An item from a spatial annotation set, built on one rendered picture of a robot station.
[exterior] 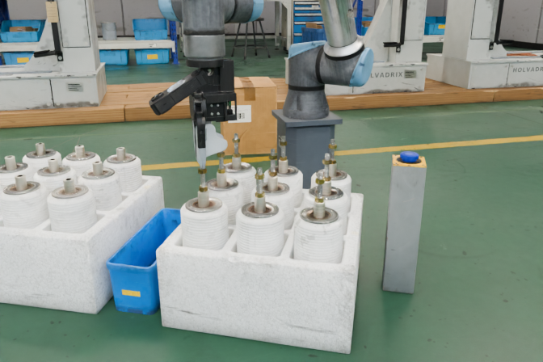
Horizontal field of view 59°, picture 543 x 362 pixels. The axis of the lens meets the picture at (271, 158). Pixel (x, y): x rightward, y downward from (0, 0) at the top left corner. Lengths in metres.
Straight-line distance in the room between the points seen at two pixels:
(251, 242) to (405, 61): 2.56
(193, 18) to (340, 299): 0.57
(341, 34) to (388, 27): 2.02
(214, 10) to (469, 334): 0.81
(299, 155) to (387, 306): 0.58
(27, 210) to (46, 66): 1.99
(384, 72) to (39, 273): 2.53
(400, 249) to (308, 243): 0.29
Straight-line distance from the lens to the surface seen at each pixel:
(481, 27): 3.63
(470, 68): 3.56
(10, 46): 5.67
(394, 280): 1.18
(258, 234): 0.93
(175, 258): 0.98
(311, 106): 1.50
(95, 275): 1.12
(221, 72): 0.91
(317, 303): 0.95
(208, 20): 0.88
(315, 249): 0.92
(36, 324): 1.18
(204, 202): 0.98
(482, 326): 1.15
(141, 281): 1.08
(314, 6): 6.53
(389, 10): 3.39
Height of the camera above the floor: 0.64
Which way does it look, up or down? 18 degrees down
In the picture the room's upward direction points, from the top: straight up
